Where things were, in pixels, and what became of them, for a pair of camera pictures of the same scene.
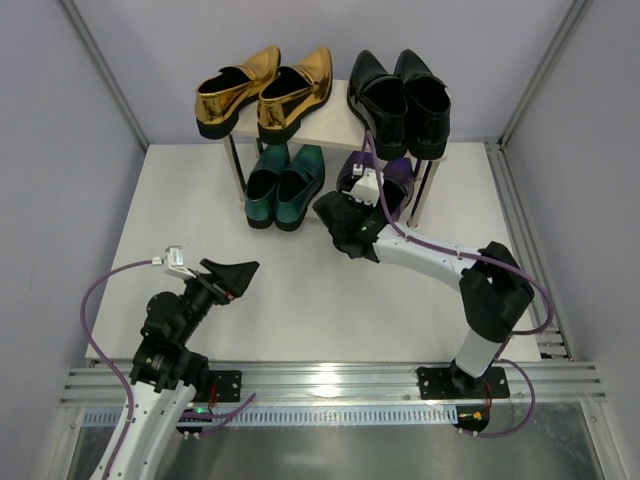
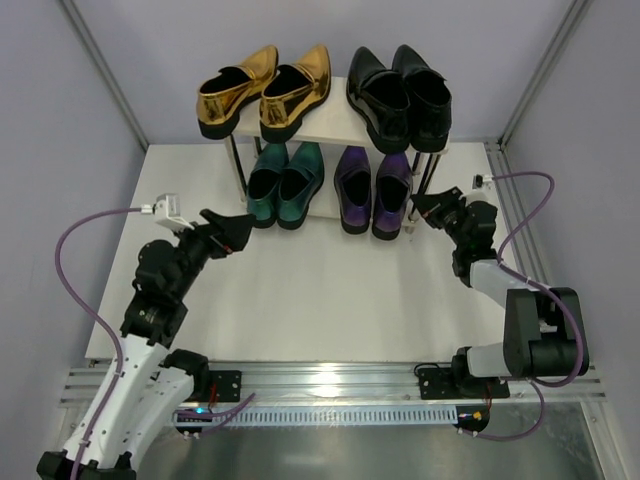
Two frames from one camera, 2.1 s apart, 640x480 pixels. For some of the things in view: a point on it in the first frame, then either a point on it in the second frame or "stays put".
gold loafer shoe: [290, 93] stays put
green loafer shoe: [298, 183] stays put
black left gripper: [218, 286] -> [214, 238]
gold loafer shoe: [221, 98] stays put
